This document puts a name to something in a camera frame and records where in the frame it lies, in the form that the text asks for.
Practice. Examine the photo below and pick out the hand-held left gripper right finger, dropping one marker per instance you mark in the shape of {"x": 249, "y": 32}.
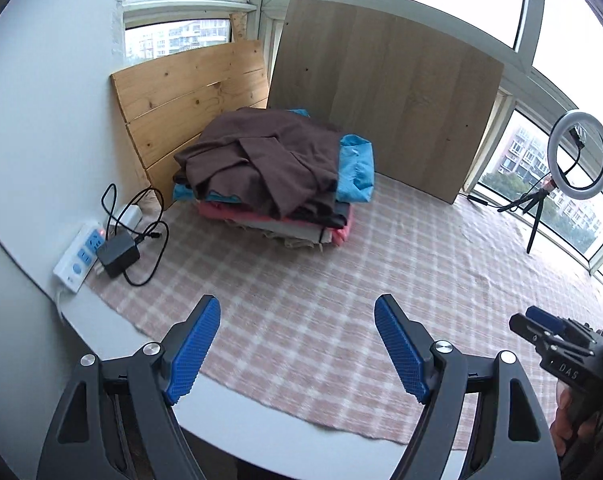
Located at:
{"x": 401, "y": 355}

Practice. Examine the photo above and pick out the large light wooden board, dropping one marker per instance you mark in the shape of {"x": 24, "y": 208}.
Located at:
{"x": 391, "y": 90}

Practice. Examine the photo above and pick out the plaid cloth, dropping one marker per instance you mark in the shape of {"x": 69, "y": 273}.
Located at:
{"x": 306, "y": 285}

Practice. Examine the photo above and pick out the black charger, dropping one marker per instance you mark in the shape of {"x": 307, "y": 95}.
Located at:
{"x": 119, "y": 256}

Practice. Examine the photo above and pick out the stack of folded clothes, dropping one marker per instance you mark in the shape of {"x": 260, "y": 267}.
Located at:
{"x": 221, "y": 211}

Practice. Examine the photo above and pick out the beige garment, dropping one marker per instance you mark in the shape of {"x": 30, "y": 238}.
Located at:
{"x": 294, "y": 244}

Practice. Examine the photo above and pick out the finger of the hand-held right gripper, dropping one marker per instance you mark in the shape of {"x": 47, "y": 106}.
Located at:
{"x": 546, "y": 317}
{"x": 531, "y": 330}

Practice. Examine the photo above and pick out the small wood scrap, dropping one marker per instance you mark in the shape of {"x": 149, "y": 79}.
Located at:
{"x": 238, "y": 27}

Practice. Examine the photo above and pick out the blue hoodie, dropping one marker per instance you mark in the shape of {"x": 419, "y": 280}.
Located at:
{"x": 356, "y": 170}

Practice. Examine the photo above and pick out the white adapter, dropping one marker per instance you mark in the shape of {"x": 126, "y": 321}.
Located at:
{"x": 129, "y": 217}

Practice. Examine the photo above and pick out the dark grey garment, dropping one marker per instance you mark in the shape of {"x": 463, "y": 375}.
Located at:
{"x": 331, "y": 219}

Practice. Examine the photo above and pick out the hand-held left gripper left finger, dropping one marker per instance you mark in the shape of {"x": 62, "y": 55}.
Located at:
{"x": 191, "y": 355}

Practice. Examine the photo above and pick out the brown garment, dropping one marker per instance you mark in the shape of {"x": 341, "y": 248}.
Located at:
{"x": 266, "y": 160}

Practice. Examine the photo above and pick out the pine plank board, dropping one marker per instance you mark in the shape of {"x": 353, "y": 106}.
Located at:
{"x": 181, "y": 95}

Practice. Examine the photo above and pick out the person's right hand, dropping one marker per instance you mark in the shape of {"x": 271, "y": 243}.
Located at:
{"x": 566, "y": 425}

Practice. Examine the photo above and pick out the white power strip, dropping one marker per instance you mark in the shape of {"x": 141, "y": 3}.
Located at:
{"x": 76, "y": 260}

